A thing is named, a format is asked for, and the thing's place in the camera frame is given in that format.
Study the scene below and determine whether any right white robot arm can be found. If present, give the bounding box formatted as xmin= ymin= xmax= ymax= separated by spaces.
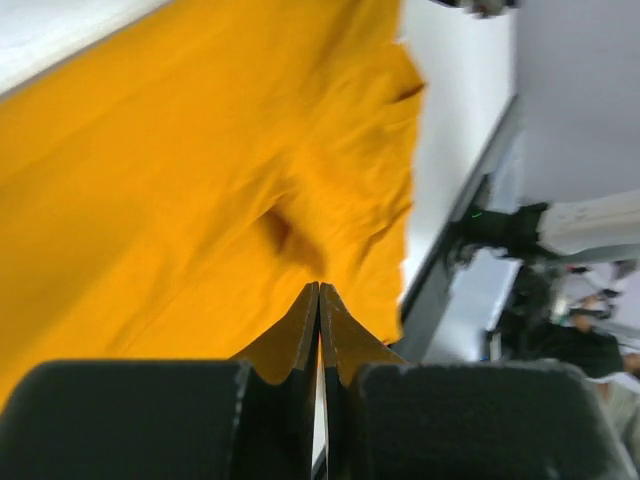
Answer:
xmin=454 ymin=190 xmax=639 ymax=264

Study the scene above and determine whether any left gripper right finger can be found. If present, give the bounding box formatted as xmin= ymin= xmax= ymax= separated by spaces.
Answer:
xmin=319 ymin=284 xmax=635 ymax=479

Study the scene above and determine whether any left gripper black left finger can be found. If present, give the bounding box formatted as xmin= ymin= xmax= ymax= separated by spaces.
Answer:
xmin=1 ymin=283 xmax=319 ymax=479

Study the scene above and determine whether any yellow t shirt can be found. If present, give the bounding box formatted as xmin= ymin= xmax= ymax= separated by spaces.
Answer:
xmin=1 ymin=1 xmax=426 ymax=395

